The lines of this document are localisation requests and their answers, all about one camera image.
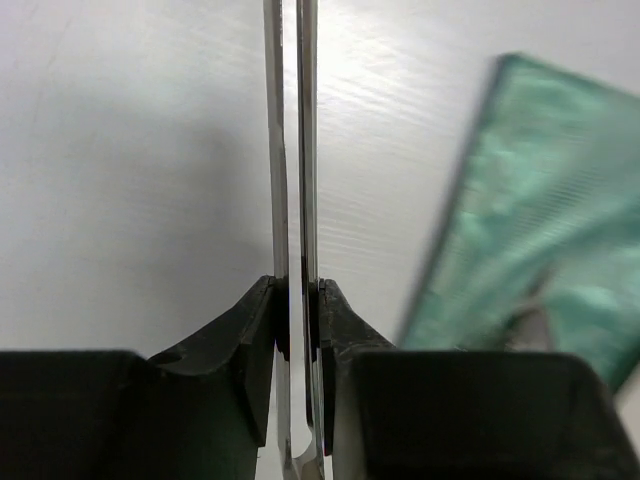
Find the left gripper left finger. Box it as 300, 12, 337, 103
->
1, 276, 279, 479

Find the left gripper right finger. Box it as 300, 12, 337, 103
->
318, 280, 639, 479

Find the green satin placemat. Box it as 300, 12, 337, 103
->
398, 53, 639, 390

